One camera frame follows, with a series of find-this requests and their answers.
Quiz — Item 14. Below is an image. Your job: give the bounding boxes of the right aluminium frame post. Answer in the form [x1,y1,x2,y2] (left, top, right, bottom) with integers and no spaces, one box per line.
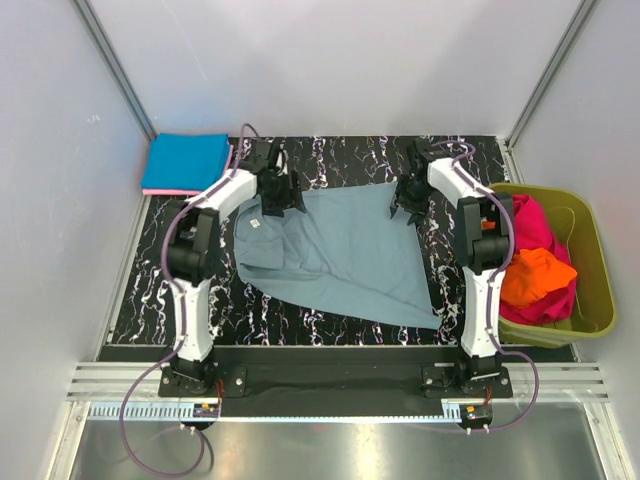
[503,0,601,151]

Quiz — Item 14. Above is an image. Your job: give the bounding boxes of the magenta t shirt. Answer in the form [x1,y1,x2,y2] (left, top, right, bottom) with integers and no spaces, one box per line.
[500,194,577,326]

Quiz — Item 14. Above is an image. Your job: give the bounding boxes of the aluminium front rail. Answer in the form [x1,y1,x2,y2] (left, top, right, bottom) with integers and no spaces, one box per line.
[66,362,609,423]

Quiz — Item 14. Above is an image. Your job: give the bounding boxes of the olive green plastic bin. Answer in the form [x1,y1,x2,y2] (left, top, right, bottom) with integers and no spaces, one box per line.
[491,183,616,348]

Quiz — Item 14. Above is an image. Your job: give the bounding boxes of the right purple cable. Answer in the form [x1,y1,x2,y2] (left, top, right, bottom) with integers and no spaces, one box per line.
[429,140,540,432]

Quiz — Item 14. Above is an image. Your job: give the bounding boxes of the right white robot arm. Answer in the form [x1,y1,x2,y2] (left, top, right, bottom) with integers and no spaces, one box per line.
[390,142,515,397]

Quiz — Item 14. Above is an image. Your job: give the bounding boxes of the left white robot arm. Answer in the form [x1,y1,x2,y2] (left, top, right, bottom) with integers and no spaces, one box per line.
[160,140,306,396]

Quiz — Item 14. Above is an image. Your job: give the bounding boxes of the black marble pattern mat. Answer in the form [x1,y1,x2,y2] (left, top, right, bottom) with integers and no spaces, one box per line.
[102,134,516,347]

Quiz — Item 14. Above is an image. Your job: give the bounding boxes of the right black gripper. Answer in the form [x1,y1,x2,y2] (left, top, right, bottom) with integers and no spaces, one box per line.
[389,174,434,225]

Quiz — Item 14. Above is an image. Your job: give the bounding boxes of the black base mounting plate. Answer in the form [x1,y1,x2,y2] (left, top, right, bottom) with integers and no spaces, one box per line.
[159,346,513,400]

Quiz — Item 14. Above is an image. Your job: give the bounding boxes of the folded blue t shirt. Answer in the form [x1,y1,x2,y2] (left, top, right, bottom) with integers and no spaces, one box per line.
[141,133,231,195]

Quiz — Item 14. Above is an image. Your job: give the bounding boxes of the purple cable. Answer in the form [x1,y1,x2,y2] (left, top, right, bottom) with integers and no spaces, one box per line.
[118,123,261,474]
[429,140,540,432]

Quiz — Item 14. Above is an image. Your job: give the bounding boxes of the aluminium frame post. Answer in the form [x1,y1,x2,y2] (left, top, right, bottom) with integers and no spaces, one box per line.
[503,0,601,151]
[70,0,157,142]

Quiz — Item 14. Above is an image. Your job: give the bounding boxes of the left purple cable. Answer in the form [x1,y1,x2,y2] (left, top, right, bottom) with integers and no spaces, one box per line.
[118,123,261,474]

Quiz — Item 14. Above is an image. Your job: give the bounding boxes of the orange t shirt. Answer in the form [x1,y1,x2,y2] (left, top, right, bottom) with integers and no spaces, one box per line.
[501,248,577,309]

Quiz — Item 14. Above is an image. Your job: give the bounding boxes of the left aluminium frame post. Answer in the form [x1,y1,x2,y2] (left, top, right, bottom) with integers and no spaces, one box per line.
[70,0,157,142]

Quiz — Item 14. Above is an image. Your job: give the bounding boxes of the folded pink t shirt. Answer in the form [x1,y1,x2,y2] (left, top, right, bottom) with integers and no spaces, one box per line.
[141,144,234,196]

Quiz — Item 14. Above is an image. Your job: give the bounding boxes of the grey blue t shirt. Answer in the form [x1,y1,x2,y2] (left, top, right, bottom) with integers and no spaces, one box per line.
[234,183,441,330]

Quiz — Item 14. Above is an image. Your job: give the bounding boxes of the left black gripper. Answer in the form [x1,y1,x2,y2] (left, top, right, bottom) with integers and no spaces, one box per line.
[260,170,305,218]

